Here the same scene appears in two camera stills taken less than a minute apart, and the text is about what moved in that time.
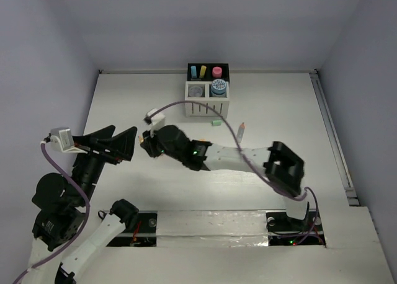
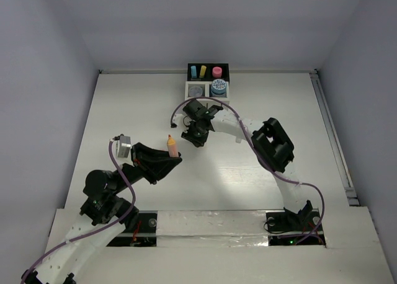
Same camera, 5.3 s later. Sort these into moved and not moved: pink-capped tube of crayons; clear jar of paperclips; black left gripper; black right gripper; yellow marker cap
Moved: black right gripper; black left gripper
Not moved: pink-capped tube of crayons; clear jar of paperclips; yellow marker cap
